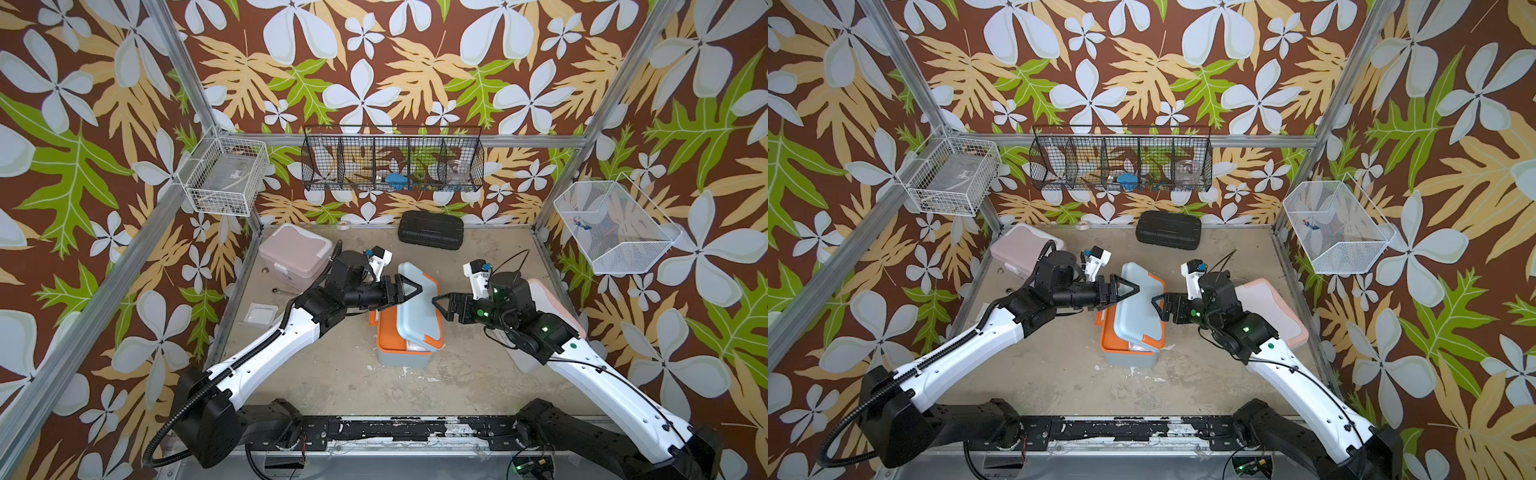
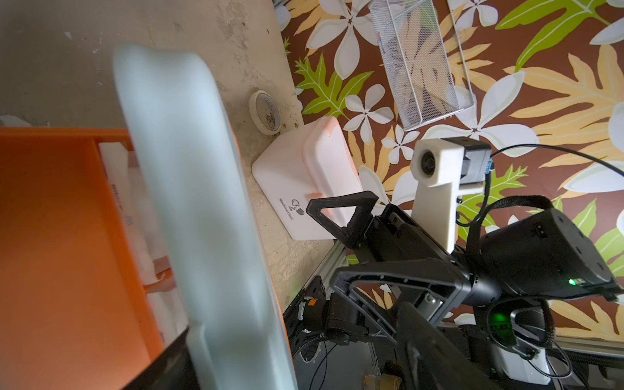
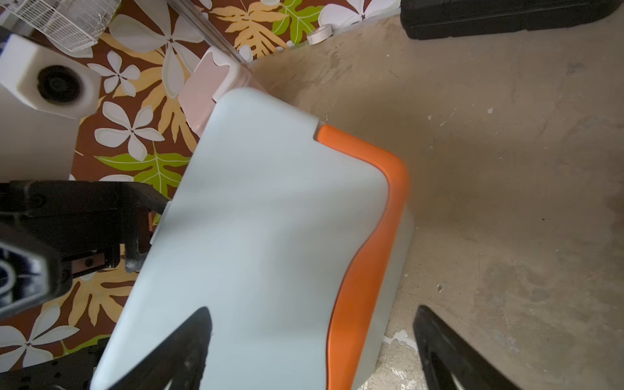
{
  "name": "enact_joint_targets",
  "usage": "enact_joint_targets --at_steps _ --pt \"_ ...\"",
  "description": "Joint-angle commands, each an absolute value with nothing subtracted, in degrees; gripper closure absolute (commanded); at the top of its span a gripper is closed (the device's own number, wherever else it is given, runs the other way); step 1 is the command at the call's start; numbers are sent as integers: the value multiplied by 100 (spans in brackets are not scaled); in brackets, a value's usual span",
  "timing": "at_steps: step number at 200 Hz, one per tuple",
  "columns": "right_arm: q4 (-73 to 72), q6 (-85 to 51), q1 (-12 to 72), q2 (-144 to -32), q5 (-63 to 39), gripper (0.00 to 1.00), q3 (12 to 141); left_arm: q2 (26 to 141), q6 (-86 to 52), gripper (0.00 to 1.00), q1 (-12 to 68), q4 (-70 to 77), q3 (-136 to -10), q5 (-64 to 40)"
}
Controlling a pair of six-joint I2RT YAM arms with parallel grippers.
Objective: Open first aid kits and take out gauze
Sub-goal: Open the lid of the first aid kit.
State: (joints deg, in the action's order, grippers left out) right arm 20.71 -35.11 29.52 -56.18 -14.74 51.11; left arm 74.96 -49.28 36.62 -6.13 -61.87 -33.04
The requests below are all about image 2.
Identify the white mesh basket right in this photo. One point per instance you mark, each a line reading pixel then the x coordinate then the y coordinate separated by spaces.
pixel 423 59

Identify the white and salmon first aid box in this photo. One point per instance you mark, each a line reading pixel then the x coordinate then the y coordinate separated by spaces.
pixel 304 164

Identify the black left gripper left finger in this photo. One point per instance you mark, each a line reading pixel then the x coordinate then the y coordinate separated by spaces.
pixel 173 369

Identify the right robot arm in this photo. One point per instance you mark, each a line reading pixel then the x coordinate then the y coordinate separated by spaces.
pixel 528 331

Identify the clear round lid on table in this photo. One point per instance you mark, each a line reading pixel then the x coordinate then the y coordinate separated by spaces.
pixel 264 113

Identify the grey box orange handle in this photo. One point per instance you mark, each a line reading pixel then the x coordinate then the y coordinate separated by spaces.
pixel 74 313

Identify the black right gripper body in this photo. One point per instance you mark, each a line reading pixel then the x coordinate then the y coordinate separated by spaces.
pixel 543 257

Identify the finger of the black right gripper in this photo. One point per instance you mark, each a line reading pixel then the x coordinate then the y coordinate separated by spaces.
pixel 347 218
pixel 376 291

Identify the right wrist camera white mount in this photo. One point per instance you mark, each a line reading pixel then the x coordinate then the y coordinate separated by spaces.
pixel 446 169

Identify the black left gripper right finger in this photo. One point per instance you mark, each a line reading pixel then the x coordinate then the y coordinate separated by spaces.
pixel 429 360

